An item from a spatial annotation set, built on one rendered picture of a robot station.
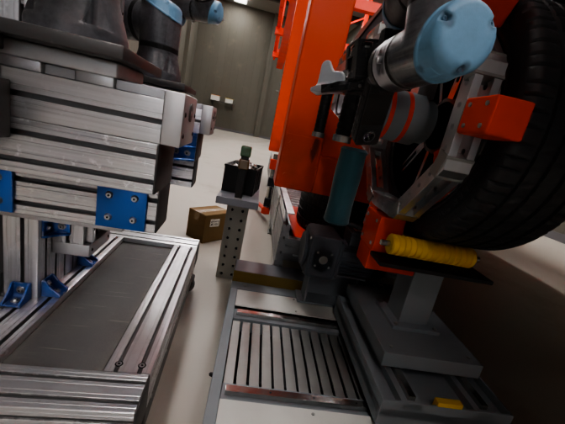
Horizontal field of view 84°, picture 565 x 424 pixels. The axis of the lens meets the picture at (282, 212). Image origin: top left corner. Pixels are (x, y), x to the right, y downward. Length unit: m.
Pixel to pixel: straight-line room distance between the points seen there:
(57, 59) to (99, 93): 0.07
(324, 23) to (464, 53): 0.99
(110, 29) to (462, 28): 0.51
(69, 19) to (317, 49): 0.90
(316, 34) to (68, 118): 0.96
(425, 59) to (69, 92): 0.52
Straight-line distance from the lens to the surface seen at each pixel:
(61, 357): 0.86
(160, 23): 1.13
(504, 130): 0.71
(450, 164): 0.76
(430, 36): 0.40
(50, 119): 0.65
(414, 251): 0.93
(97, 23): 0.65
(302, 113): 1.30
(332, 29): 1.36
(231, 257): 1.56
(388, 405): 0.96
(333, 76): 0.64
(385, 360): 1.01
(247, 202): 1.27
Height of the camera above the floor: 0.75
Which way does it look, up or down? 14 degrees down
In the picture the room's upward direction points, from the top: 12 degrees clockwise
